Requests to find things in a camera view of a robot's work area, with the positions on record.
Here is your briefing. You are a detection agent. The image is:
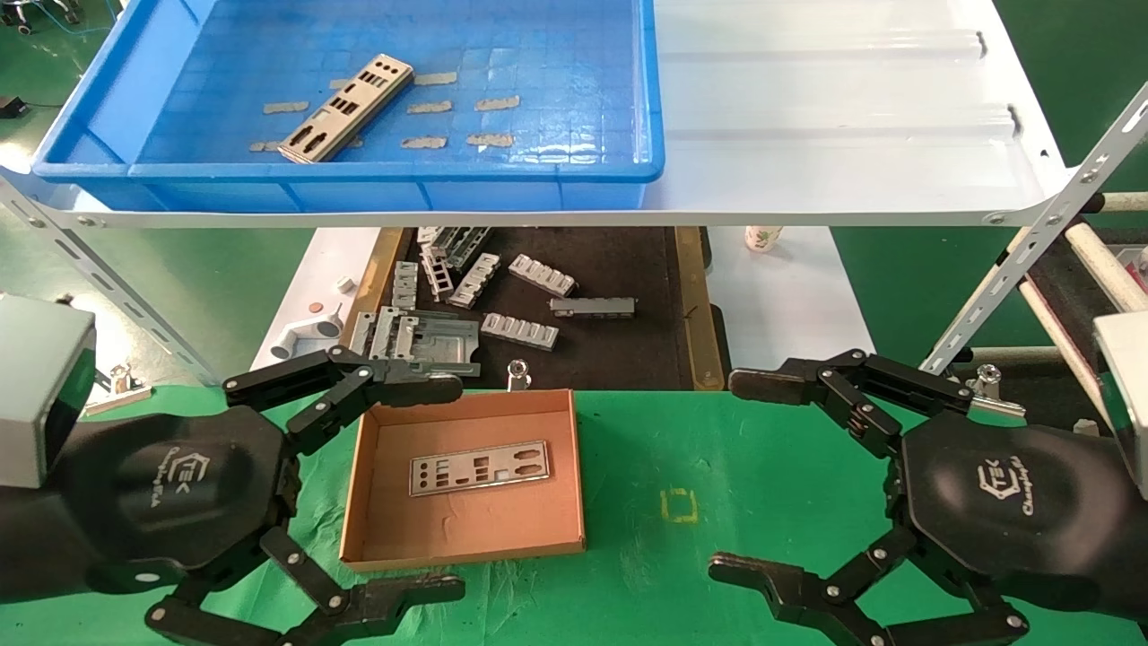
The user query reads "grey metal rod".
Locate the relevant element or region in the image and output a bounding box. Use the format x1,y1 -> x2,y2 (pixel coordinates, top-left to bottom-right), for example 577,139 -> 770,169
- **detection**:
964,347 -> 1100,366

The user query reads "brown cardboard box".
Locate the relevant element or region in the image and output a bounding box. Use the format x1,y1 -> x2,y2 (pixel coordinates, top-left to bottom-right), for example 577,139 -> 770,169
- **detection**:
339,388 -> 586,572

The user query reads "silver ladder shaped bracket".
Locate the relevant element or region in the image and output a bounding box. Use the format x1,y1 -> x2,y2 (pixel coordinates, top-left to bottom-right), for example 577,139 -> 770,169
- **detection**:
420,244 -> 454,302

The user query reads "blue plastic tray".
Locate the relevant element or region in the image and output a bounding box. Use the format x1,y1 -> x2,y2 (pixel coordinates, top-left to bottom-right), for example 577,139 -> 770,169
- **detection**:
33,0 -> 666,214

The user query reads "black office chair base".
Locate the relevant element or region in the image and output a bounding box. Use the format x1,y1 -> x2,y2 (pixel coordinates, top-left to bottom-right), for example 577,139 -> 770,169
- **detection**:
0,0 -> 82,35

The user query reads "white metal shelf board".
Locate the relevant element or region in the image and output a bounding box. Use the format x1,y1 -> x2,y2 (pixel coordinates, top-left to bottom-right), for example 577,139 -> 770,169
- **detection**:
0,0 -> 1077,229

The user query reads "wooden framed black tray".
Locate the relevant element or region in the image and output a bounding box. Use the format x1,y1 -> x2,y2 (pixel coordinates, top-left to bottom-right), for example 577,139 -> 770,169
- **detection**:
325,227 -> 735,392

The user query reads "dark grey metal bar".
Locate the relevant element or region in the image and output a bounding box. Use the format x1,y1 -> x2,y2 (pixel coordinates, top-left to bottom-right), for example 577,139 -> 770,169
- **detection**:
550,297 -> 637,319

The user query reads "large grey metal plate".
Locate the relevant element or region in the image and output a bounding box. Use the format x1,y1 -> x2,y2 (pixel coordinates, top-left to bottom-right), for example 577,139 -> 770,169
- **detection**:
408,311 -> 483,378

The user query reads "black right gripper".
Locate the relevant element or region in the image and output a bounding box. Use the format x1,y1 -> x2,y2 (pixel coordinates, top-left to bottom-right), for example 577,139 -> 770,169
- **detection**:
709,350 -> 1126,646

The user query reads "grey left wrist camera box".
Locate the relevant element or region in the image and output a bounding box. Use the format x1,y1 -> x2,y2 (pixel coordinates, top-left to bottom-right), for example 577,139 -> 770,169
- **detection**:
0,294 -> 97,490

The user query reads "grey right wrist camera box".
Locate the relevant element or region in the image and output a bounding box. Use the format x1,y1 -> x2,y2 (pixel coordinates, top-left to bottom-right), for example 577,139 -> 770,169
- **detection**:
1092,310 -> 1148,500

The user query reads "white plastic pipe fitting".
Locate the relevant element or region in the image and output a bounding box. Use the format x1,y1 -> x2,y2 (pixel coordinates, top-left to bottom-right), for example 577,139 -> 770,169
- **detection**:
271,303 -> 344,360

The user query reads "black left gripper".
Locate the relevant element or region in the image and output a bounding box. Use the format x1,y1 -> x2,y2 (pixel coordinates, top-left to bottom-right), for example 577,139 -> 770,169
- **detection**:
54,345 -> 466,646

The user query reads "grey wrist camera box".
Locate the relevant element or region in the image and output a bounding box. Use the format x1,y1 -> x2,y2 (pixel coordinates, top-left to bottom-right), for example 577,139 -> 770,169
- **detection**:
1092,310 -> 1148,500
0,294 -> 97,490

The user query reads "silver metal I/O shield plate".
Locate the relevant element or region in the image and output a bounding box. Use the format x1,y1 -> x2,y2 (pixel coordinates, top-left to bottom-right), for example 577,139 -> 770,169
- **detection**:
408,440 -> 552,497
278,54 -> 415,164

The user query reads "black mat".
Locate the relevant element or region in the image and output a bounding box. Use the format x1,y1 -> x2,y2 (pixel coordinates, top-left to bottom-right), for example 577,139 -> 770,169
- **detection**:
1031,229 -> 1148,432

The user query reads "green table cloth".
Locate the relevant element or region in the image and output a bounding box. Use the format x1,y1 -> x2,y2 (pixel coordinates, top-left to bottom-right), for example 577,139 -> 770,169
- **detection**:
0,384 -> 1148,646

